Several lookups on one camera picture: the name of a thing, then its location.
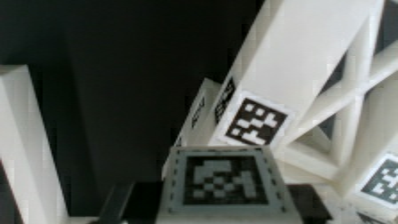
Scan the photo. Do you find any white chair backrest part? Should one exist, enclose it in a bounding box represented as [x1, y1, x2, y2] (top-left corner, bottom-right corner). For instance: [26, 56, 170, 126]
[173, 0, 398, 224]

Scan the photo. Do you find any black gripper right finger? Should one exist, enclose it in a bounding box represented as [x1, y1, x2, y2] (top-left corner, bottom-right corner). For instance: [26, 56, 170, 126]
[287, 184, 332, 224]

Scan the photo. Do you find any white tagged cube leg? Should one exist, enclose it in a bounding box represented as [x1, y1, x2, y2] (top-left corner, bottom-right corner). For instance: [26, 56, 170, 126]
[154, 146, 301, 224]

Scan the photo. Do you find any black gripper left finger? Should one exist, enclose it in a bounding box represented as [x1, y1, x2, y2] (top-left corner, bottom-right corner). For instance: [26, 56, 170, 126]
[94, 181, 163, 224]

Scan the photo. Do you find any white U-shaped border fence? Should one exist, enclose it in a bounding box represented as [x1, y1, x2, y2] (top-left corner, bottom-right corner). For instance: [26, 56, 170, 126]
[0, 65, 69, 224]

